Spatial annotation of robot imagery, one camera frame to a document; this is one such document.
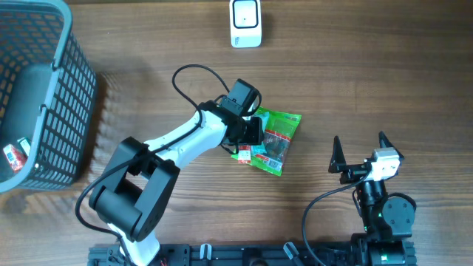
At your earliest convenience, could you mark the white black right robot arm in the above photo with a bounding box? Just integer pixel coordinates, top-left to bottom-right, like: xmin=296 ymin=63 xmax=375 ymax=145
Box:
xmin=328 ymin=132 xmax=417 ymax=265

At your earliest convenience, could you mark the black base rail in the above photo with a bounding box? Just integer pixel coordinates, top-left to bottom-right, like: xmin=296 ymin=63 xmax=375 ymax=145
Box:
xmin=87 ymin=242 xmax=418 ymax=266

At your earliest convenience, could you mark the grey plastic shopping basket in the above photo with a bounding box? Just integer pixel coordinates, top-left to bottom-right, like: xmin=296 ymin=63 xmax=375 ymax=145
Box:
xmin=1 ymin=0 xmax=98 ymax=193

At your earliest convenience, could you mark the green gummy candy bag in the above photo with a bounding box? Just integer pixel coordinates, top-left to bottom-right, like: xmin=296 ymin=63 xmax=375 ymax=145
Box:
xmin=231 ymin=106 xmax=302 ymax=176

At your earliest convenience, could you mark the dark green small box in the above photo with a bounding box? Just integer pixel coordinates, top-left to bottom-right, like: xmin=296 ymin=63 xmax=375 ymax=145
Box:
xmin=17 ymin=137 xmax=31 ymax=157

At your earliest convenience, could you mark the orange small box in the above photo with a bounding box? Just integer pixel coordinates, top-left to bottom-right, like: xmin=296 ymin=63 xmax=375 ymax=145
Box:
xmin=3 ymin=144 xmax=27 ymax=173

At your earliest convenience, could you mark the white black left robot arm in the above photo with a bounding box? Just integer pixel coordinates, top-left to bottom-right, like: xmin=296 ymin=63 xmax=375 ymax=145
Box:
xmin=88 ymin=79 xmax=263 ymax=265

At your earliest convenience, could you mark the white barcode scanner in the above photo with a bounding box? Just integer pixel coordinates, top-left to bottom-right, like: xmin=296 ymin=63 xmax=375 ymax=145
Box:
xmin=228 ymin=0 xmax=262 ymax=48

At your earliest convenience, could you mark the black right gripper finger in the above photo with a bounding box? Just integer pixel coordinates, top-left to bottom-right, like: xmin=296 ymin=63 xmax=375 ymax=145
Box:
xmin=328 ymin=136 xmax=347 ymax=174
xmin=378 ymin=131 xmax=404 ymax=160

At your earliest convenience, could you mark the red stick packet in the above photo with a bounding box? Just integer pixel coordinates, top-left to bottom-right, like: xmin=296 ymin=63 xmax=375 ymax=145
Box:
xmin=238 ymin=145 xmax=251 ymax=164

